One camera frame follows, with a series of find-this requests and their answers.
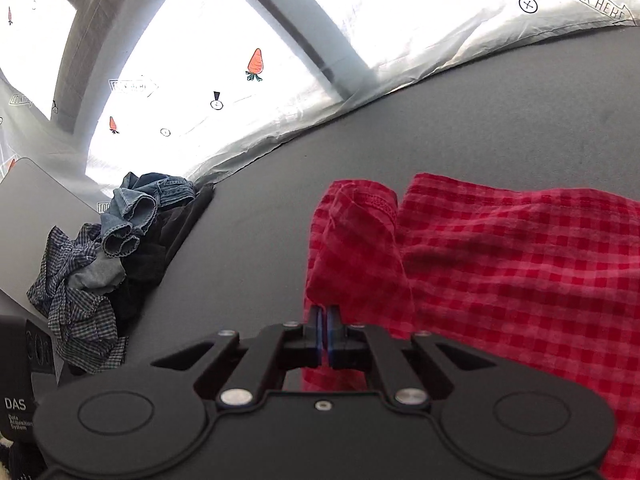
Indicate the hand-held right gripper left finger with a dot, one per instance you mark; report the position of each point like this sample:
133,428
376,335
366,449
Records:
316,332

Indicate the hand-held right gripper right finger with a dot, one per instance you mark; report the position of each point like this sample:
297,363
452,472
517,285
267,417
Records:
333,334

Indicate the red checked shirt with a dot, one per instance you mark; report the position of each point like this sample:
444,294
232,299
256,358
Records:
500,270

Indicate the dark plaid shirt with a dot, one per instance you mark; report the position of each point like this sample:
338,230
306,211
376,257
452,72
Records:
75,320

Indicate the grey garment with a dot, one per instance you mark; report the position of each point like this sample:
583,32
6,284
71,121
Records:
95,272

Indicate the black garment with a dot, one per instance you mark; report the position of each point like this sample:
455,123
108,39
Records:
150,255

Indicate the blue denim jeans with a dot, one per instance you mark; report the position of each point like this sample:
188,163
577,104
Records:
125,215

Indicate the white printed sheet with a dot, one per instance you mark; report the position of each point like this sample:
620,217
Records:
450,35

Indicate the window frame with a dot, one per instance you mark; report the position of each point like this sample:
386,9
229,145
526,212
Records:
325,10

